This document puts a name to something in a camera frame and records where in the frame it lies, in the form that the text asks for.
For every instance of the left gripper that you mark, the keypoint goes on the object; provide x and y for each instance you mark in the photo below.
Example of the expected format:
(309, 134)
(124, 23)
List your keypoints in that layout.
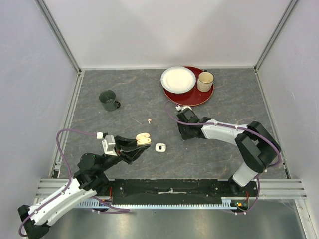
(127, 149)

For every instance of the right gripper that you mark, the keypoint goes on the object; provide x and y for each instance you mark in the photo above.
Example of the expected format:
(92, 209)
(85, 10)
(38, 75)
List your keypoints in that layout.
(184, 136)

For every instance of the beige small charging case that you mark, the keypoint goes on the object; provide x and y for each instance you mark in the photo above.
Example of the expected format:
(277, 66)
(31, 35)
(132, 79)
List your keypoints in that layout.
(143, 139)

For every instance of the white charging case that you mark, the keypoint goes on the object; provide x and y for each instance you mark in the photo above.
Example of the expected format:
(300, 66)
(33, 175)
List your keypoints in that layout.
(160, 147)

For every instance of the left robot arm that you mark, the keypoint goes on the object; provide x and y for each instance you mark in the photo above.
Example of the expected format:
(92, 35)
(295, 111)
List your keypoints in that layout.
(90, 180)

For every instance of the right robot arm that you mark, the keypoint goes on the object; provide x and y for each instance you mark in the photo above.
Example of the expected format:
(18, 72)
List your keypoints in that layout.
(256, 146)

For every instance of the red round tray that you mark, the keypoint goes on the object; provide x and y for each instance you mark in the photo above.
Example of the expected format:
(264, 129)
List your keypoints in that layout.
(193, 97)

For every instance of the dark green mug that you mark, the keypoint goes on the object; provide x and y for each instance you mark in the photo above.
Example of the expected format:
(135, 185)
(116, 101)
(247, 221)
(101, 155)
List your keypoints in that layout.
(108, 100)

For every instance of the cream ceramic cup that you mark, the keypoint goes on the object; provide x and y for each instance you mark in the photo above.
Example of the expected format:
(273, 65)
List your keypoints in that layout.
(205, 81)

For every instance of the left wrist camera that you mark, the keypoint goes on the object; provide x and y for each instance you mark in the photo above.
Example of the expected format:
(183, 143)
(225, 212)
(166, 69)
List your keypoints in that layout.
(109, 145)

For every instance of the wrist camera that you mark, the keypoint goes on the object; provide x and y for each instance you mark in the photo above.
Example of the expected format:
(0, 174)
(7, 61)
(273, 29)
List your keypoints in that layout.
(109, 145)
(182, 109)

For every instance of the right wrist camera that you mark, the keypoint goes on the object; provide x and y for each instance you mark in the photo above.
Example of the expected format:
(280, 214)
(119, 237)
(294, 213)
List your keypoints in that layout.
(182, 109)

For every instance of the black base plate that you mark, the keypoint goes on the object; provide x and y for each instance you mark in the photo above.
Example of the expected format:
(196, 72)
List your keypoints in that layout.
(176, 191)

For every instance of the grey cable duct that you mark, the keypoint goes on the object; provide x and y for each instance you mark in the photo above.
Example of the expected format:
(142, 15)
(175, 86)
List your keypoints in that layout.
(226, 204)

